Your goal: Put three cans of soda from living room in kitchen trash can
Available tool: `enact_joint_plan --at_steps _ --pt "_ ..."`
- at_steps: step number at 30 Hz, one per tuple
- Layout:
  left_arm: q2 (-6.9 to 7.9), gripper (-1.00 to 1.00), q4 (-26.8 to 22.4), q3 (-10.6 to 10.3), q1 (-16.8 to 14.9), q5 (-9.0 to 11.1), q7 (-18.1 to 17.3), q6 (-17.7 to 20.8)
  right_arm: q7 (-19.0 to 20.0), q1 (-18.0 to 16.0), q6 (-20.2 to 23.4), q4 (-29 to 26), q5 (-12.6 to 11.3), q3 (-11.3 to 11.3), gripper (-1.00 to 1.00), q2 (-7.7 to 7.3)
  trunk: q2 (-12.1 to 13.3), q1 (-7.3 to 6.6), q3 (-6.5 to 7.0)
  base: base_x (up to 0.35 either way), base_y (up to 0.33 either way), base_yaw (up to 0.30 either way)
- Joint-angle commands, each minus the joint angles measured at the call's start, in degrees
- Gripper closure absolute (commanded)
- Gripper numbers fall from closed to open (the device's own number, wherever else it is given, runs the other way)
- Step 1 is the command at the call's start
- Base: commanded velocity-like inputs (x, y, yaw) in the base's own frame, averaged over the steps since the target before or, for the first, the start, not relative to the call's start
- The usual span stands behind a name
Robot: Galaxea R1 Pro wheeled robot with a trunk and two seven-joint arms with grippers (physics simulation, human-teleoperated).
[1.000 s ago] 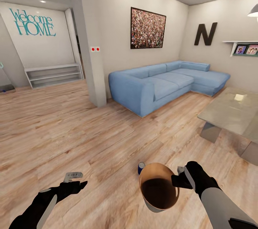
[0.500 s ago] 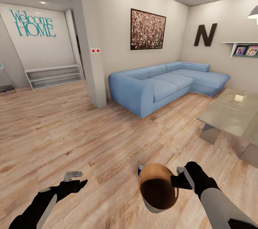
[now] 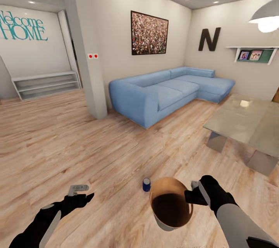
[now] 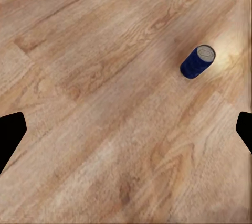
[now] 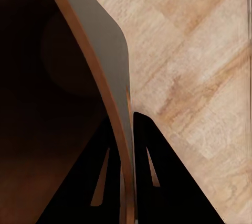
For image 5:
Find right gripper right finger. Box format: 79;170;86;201
133;112;225;224

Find trash can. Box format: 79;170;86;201
0;0;136;224

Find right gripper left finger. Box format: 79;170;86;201
36;116;121;224

